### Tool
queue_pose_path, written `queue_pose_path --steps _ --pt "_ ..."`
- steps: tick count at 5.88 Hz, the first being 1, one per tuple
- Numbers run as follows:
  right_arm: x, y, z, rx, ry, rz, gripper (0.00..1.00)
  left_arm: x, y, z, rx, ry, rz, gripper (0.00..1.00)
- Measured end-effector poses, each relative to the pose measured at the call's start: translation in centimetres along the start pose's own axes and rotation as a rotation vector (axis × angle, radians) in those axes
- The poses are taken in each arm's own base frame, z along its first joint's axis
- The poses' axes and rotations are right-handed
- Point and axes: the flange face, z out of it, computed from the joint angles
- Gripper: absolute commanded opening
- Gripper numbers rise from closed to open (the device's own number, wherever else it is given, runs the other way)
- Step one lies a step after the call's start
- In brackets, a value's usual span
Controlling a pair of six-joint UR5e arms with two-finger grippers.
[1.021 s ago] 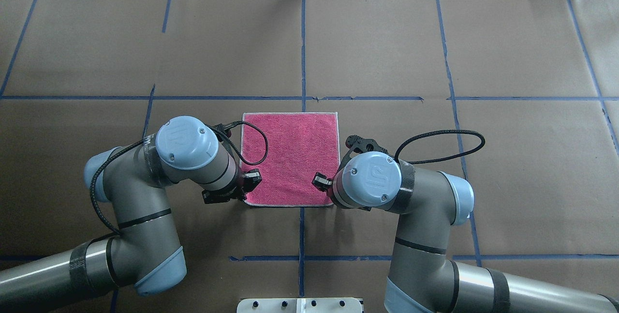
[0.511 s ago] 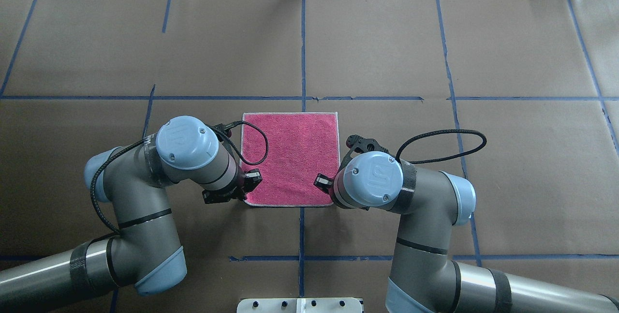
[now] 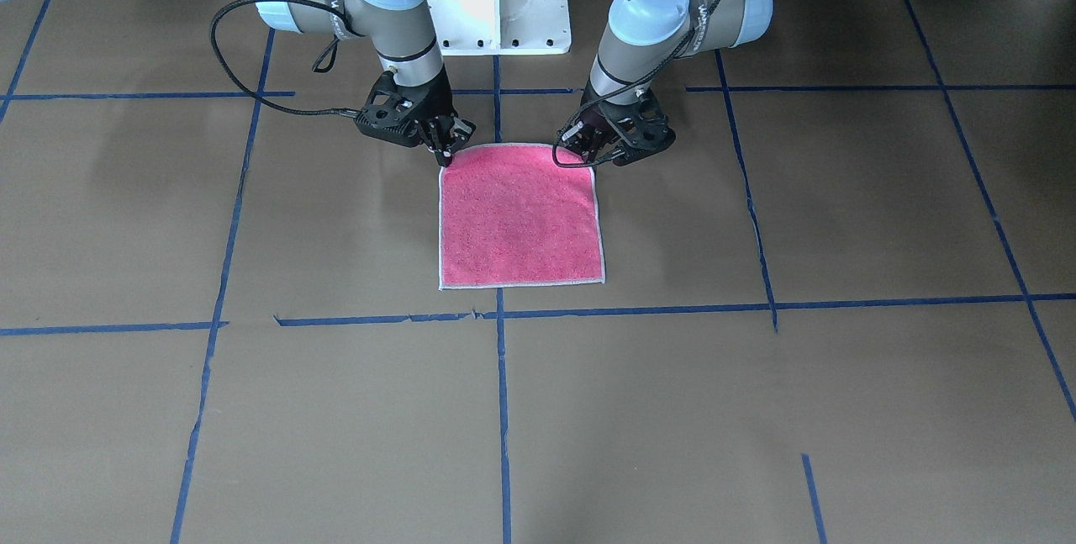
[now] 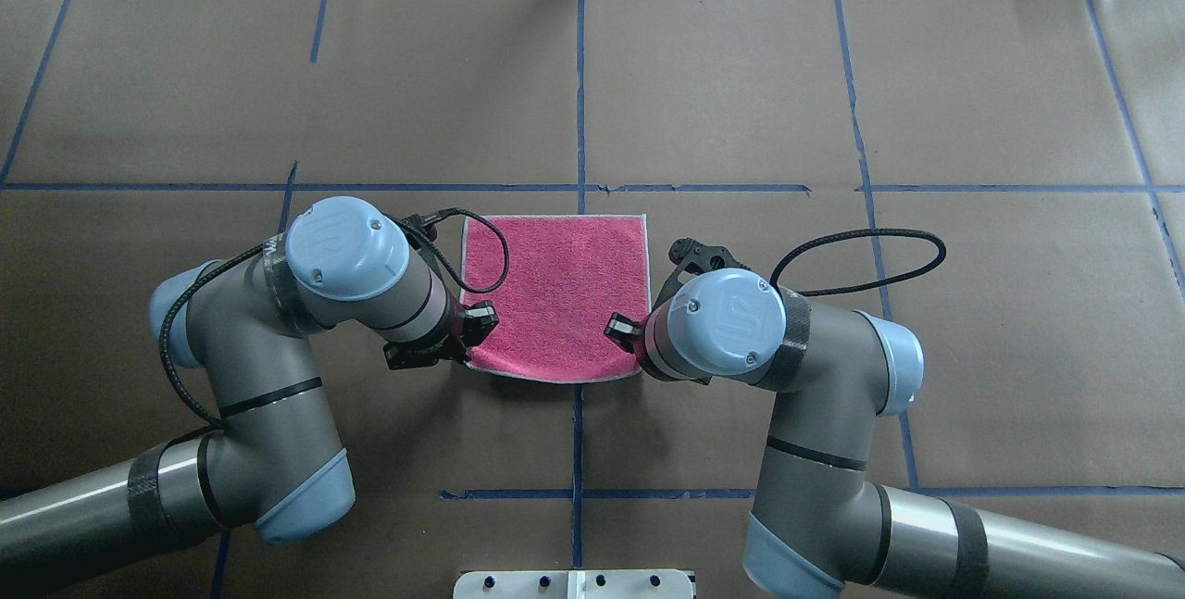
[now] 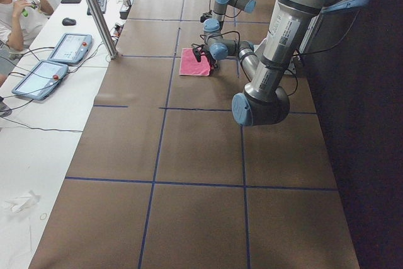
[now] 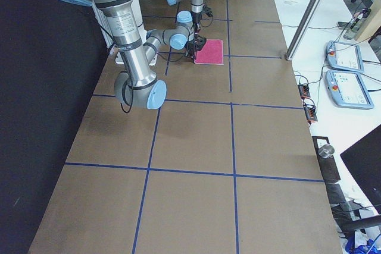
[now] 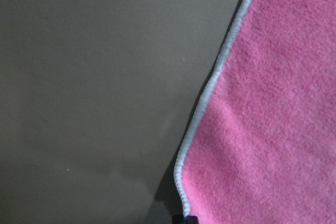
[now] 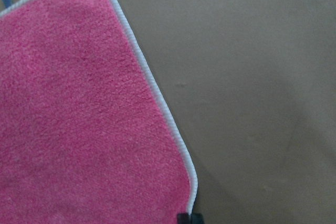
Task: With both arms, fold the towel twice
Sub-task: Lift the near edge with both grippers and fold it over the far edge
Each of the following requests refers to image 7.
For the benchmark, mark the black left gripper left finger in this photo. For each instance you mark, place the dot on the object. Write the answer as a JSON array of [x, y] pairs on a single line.
[[178, 219]]

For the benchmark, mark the pink and grey towel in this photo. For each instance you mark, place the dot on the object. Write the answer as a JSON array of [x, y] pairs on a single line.
[[260, 147]]

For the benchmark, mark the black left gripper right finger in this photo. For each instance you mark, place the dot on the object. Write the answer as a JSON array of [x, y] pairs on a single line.
[[191, 220]]

